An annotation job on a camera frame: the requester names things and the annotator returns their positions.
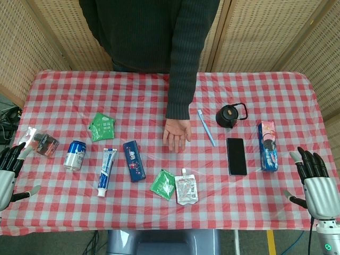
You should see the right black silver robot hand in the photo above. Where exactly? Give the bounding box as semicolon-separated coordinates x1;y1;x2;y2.
283;146;340;220

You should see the person left bare hand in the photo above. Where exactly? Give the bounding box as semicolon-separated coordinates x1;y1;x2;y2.
162;118;192;154

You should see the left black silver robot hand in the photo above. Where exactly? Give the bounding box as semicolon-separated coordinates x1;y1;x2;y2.
0;142;42;212

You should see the white spouted pouch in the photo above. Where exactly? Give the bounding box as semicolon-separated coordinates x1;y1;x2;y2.
174;168;199;205

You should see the person right forearm dark sleeve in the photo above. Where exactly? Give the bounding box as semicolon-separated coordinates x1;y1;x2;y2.
79;0;115;64

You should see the person left forearm dark sleeve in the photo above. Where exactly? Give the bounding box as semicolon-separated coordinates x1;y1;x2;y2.
165;0;221;121

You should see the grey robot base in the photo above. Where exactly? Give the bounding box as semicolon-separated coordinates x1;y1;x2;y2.
106;229;221;255

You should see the light blue toothbrush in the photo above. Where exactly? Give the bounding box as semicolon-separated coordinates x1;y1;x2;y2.
197;109;216;147

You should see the dark blue long carton box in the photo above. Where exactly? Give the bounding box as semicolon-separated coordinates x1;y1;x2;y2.
123;140;147;183

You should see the black cast iron teapot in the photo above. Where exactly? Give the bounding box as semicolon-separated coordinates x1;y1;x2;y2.
215;102;249;130

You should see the green tea sachet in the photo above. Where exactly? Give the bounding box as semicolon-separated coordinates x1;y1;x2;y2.
150;169;176;201
88;112;115;142

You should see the clear red black snack packet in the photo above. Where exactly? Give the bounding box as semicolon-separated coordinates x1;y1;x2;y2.
18;126;60;159

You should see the red white checkered tablecloth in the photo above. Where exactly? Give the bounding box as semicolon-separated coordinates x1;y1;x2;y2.
0;69;340;237

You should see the black smartphone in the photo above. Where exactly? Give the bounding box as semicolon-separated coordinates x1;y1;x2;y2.
226;137;248;176

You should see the yellow floor tape strip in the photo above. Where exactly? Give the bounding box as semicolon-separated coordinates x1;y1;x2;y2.
266;229;277;255

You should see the blue pink cookie box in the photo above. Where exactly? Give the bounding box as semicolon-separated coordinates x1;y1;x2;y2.
257;121;279;172

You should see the blue white drink can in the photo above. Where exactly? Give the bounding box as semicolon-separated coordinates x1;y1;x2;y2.
63;140;88;171

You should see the blue white toothpaste tube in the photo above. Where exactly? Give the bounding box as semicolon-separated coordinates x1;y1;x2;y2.
97;148;118;198

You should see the white table leg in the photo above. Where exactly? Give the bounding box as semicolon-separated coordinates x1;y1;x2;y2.
233;230;241;255

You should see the wooden lattice folding screen panel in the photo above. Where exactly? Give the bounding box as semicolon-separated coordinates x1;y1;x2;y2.
26;0;115;72
0;0;71;108
198;0;229;73
276;0;340;160
209;0;333;73

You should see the person torso in dark sweater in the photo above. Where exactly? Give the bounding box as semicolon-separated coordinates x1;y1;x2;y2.
90;0;202;74

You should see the black cable on robot arm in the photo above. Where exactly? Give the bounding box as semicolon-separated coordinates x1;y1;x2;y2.
307;216;316;255

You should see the blue floor cable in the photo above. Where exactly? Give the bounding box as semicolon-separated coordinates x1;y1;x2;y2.
288;230;305;255

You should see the black cables and power strip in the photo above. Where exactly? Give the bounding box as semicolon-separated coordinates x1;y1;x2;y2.
0;95;22;146

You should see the black floor cables bundle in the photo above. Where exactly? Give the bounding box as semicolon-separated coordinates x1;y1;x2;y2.
83;230;99;255

